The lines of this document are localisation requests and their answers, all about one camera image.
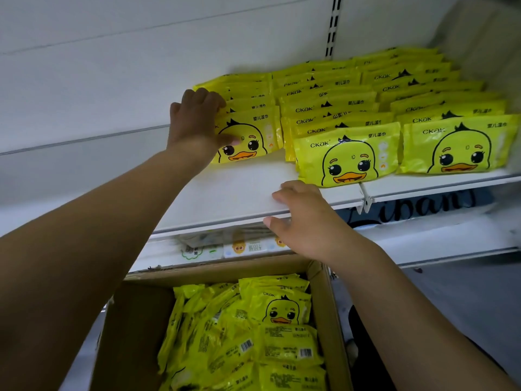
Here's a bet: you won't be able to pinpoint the person's right hand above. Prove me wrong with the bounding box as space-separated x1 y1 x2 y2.
262 180 371 267

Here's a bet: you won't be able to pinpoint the person's left hand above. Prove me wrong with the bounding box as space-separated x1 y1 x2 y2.
167 87 242 173

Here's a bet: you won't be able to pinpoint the white metal shelf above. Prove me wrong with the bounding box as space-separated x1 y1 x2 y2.
0 0 521 274

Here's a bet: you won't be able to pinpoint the person's right forearm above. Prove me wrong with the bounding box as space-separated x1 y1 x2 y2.
334 240 518 391

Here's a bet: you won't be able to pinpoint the brown cardboard box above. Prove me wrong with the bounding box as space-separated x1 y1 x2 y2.
90 255 355 391

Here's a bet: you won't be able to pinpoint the person's black trousers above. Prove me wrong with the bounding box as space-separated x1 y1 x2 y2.
346 301 400 391

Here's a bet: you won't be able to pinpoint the white duck tissue pack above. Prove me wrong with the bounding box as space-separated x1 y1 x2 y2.
175 228 290 261

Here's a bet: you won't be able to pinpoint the person's left forearm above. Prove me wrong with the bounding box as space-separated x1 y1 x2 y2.
0 146 205 391

